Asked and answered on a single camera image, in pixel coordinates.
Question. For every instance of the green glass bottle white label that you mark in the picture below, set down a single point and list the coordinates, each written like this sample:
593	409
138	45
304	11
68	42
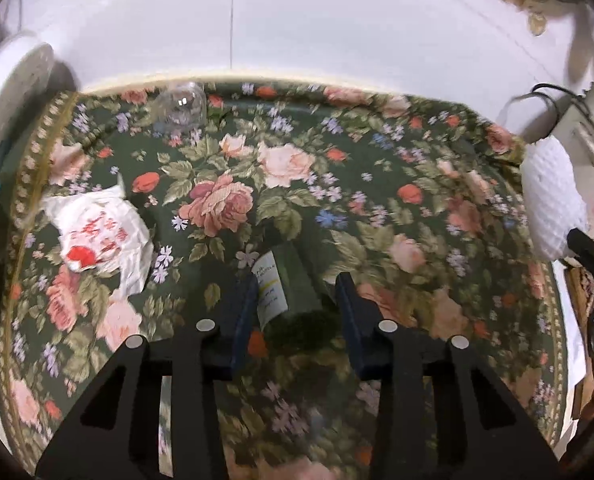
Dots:
294	290

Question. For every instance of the floral tablecloth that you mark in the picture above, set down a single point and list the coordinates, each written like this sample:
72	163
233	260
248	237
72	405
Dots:
377	200

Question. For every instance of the white foam fruit net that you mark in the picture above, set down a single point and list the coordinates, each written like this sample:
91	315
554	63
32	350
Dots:
552	195

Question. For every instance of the crumpled white wrapper red print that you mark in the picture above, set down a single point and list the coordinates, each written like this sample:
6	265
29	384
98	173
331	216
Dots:
102	240

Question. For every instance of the clear glass bowl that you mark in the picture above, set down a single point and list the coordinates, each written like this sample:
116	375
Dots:
182	106

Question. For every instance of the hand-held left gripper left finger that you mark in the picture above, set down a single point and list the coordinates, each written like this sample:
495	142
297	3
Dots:
242	332

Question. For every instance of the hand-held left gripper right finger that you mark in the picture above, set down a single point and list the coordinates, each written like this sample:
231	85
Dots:
353	327

